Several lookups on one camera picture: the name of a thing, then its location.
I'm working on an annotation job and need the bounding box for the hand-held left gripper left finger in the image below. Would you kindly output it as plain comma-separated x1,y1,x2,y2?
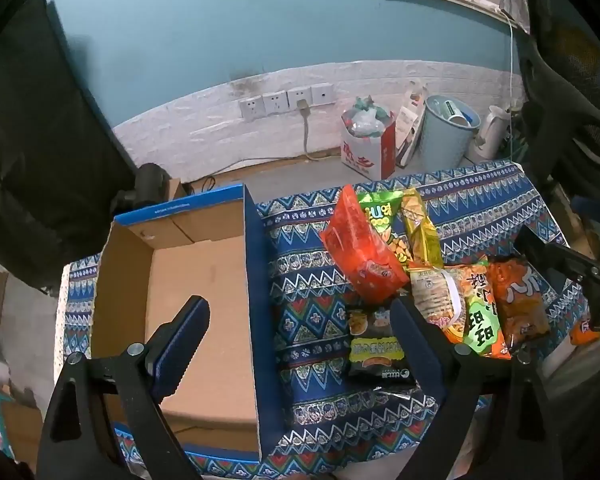
35,296,211,480

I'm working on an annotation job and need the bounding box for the black mesh office chair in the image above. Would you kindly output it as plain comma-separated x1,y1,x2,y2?
517,0,600,196

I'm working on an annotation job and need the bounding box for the black snack packet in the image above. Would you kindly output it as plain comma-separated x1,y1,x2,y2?
346,307,416,386

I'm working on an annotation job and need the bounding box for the orange and green snack packet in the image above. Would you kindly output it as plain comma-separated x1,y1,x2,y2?
445,255,512,361

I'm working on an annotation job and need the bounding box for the clear cracker packet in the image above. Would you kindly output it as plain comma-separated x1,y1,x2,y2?
407,265,468,343

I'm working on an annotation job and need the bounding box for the dark cloth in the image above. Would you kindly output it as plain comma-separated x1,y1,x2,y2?
0,0,137,291

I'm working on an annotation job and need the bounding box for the blue-rimmed cardboard box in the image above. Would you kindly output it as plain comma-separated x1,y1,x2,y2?
90,184,286,461

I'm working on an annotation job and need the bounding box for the black round object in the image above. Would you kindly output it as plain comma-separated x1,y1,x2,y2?
112,162,172,211

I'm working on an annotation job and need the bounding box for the red and white paper bag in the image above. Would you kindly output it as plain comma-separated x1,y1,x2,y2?
341,110,397,181

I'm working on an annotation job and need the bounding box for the thin white cable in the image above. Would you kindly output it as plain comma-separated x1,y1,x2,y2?
499,9,517,111

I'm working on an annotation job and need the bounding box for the red snack packet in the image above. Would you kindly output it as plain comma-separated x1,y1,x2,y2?
320,185,411,306

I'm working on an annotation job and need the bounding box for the light blue trash bin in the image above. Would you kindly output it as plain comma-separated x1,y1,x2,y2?
417,95,482,168

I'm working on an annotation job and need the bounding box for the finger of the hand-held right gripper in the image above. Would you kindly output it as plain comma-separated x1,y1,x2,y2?
513,226,600,282

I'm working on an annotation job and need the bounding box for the white kettle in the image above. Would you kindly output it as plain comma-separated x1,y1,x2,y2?
467,106,511,163

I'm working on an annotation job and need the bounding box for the blue patterned tablecloth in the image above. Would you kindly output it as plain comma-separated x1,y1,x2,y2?
62,160,588,478

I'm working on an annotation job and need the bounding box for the white wall socket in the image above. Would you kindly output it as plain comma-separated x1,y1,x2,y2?
287,86,313,111
262,91,289,116
239,95,266,122
311,82,336,106

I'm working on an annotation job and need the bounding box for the yellow-green snack packet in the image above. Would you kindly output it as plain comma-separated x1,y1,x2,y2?
400,189,445,268

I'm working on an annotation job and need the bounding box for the dark orange snack packet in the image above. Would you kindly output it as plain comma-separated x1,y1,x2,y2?
487,256,551,351

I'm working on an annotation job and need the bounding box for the grey power cable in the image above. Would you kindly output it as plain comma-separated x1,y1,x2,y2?
296,100,342,162

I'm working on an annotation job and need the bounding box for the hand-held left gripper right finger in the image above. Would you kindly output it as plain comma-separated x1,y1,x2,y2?
389,298,566,480

